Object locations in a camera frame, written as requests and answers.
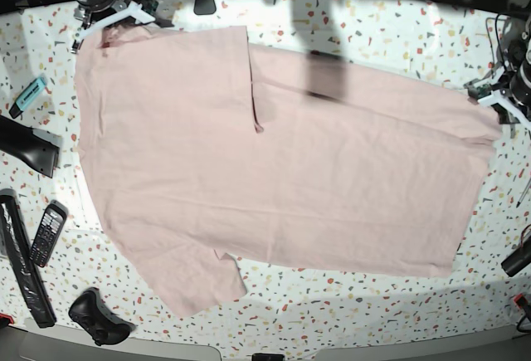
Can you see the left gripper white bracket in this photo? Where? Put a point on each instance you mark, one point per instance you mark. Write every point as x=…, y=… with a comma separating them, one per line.
x=509, y=97

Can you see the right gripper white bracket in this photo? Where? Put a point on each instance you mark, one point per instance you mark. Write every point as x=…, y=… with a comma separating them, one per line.
x=136, y=11

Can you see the pink T-shirt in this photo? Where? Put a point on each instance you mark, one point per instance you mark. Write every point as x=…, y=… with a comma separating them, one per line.
x=201, y=147

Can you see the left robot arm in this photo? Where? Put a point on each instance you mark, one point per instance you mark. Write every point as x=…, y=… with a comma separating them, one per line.
x=511, y=48

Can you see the grey pen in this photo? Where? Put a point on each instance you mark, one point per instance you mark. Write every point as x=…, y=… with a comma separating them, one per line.
x=524, y=192

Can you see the teal highlighter marker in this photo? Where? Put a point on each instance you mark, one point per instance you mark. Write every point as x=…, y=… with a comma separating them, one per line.
x=27, y=96

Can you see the black stapler tool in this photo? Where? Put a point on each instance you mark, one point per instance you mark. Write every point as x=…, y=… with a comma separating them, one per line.
x=37, y=148

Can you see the small red black clip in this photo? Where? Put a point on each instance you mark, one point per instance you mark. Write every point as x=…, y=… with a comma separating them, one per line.
x=521, y=301

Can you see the black remote control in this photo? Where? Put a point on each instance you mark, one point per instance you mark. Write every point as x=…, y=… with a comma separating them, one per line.
x=48, y=232

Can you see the black game controller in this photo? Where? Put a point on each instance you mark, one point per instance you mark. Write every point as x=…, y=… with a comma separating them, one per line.
x=89, y=312

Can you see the long black bar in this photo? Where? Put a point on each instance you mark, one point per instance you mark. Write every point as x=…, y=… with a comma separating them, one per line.
x=18, y=253

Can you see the black camera stand base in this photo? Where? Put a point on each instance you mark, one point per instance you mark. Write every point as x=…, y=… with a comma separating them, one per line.
x=204, y=7

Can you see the black cylinder with wires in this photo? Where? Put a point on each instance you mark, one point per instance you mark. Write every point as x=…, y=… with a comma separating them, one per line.
x=520, y=257

